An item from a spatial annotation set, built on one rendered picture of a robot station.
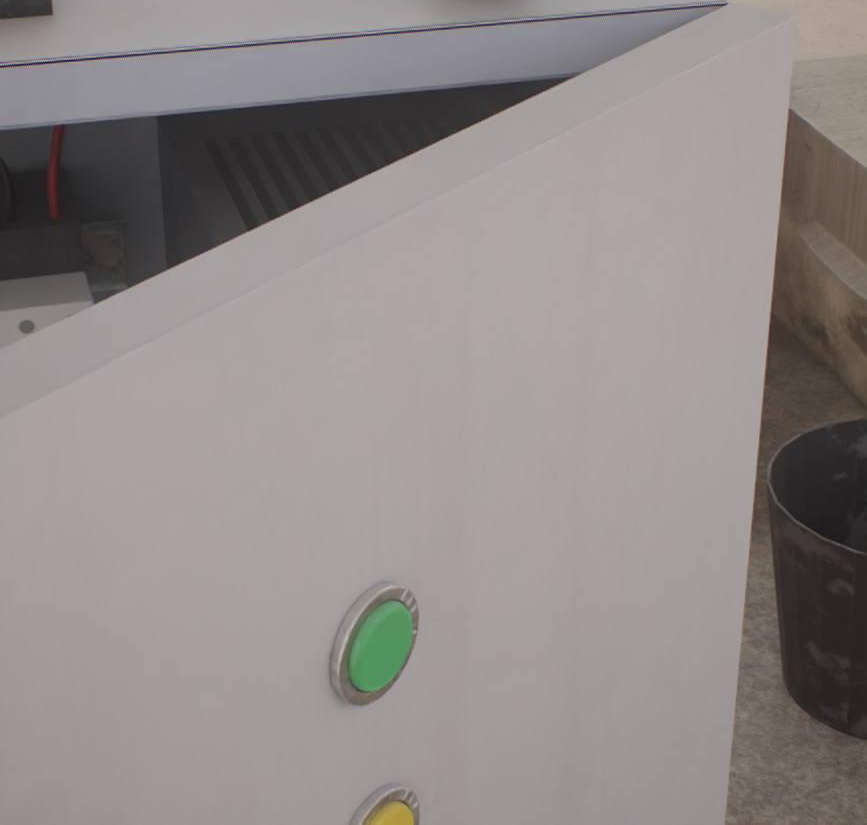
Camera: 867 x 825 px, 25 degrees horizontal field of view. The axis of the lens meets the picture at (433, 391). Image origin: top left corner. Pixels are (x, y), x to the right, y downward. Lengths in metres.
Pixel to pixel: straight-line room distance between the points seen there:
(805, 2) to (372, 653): 3.33
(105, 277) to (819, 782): 1.63
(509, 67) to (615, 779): 0.21
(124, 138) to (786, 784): 1.64
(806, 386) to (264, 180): 2.45
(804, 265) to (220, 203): 2.52
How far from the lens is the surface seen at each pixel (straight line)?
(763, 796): 2.24
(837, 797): 2.26
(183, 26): 0.55
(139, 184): 0.73
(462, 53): 0.55
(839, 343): 3.06
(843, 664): 2.28
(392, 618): 0.45
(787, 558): 2.26
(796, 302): 3.19
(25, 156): 0.73
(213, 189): 0.66
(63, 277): 0.68
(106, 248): 0.74
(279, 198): 0.65
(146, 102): 0.53
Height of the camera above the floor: 1.41
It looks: 28 degrees down
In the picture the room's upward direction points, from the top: straight up
